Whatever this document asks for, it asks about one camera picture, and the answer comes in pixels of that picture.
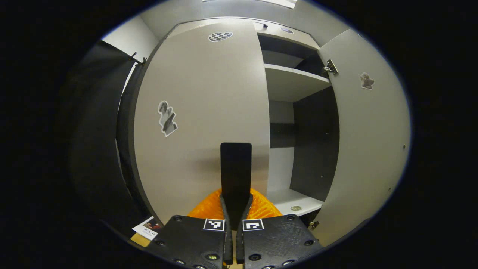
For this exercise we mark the grey cabinet drawer front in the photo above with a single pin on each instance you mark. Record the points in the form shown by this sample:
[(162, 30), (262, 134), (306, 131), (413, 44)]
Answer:
[(295, 38)]

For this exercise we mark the grey shoe cabinet door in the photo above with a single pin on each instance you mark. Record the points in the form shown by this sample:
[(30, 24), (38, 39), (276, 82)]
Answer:
[(369, 149), (209, 93)]

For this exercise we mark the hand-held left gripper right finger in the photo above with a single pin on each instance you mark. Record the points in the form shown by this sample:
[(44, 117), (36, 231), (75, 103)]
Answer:
[(240, 243)]

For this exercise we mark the metal door hinge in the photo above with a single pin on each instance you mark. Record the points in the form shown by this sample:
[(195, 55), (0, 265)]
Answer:
[(314, 224), (330, 67)]

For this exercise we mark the white printed card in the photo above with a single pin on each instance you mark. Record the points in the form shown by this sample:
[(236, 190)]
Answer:
[(148, 227)]

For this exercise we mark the grey double-door shoe cabinet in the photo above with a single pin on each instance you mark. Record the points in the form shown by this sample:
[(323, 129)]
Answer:
[(315, 149)]

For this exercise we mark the long ceiling light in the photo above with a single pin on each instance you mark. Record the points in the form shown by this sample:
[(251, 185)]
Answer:
[(261, 2)]

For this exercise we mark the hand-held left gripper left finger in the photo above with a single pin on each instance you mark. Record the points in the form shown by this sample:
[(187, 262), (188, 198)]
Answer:
[(228, 243)]

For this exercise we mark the grey cabinet shelf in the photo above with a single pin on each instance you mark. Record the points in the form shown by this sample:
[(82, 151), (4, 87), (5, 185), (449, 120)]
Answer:
[(291, 82)]

